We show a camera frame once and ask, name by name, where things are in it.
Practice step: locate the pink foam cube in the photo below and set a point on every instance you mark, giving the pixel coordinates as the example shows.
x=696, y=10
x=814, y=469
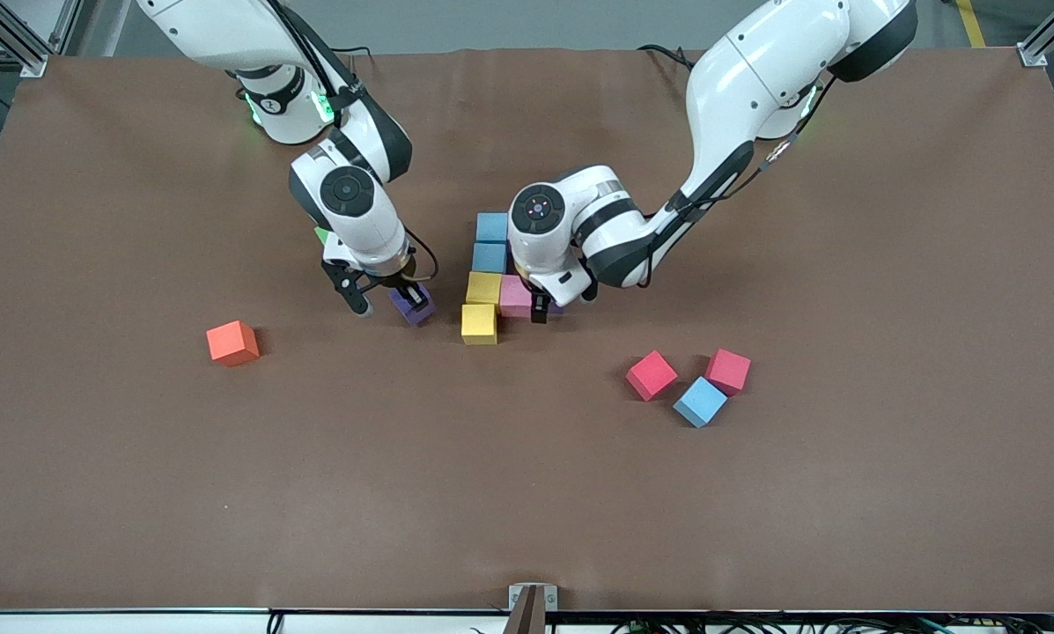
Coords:
x=513, y=298

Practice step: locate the aluminium frame post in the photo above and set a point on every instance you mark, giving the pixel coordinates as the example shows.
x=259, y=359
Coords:
x=16, y=51
x=1039, y=53

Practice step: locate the green foam cube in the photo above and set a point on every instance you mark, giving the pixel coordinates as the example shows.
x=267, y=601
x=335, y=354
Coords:
x=321, y=235

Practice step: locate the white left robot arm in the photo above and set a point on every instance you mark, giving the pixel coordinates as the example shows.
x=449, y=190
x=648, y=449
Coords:
x=764, y=70

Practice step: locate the brown paper table cover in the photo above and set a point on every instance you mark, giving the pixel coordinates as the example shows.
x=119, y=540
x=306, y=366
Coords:
x=526, y=493

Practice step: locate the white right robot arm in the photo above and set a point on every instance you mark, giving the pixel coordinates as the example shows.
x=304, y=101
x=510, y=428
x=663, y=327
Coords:
x=227, y=35

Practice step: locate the blue foam cube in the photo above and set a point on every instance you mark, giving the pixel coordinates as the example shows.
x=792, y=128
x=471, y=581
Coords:
x=491, y=227
x=490, y=258
x=701, y=401

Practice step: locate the purple foam cube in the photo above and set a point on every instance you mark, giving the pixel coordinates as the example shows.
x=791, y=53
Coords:
x=412, y=313
x=556, y=308

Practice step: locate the orange foam cube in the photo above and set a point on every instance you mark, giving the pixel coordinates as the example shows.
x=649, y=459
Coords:
x=232, y=343

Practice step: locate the yellow foam cube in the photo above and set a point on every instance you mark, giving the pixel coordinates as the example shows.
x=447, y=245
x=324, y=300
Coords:
x=483, y=288
x=479, y=324

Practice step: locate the arm base box green light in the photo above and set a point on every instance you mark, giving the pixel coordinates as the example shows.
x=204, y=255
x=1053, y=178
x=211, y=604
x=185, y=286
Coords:
x=322, y=106

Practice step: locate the red foam cube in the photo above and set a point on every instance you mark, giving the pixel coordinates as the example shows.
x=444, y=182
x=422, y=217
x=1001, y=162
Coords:
x=652, y=376
x=729, y=372

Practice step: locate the grey metal mounting bracket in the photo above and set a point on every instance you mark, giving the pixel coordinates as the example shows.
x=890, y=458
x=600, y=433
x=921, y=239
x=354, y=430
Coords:
x=516, y=599

